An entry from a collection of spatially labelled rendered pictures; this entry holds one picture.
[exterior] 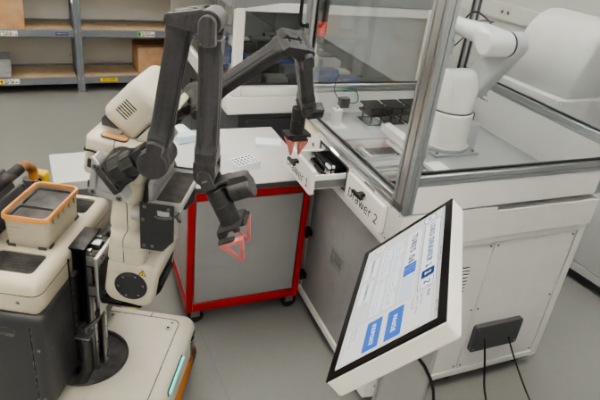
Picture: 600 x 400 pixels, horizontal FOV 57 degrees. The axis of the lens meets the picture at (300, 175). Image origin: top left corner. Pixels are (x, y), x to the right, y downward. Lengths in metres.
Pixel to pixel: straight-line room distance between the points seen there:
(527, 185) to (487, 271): 0.40
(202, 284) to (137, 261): 0.88
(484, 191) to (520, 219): 0.26
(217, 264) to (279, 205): 0.39
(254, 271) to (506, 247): 1.14
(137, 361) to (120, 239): 0.62
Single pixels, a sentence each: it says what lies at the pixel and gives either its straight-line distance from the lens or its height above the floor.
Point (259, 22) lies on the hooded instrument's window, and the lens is 2.91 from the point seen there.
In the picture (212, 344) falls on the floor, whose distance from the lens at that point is 2.68.
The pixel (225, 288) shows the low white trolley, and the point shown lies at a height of 0.20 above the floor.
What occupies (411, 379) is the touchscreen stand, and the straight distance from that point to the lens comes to 1.44.
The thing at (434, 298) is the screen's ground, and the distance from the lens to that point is 1.17.
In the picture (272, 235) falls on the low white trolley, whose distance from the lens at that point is 2.57.
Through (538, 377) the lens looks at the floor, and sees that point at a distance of 2.96.
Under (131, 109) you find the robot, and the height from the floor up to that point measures 1.31.
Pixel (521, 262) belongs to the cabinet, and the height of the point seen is 0.64.
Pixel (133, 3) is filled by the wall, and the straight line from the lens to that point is 6.13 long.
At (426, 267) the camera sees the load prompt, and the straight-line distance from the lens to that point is 1.30.
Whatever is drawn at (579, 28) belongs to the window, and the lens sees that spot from 2.08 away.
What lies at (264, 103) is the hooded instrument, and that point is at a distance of 3.02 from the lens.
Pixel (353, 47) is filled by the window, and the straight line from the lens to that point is 2.21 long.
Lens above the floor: 1.86
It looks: 26 degrees down
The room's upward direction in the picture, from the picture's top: 7 degrees clockwise
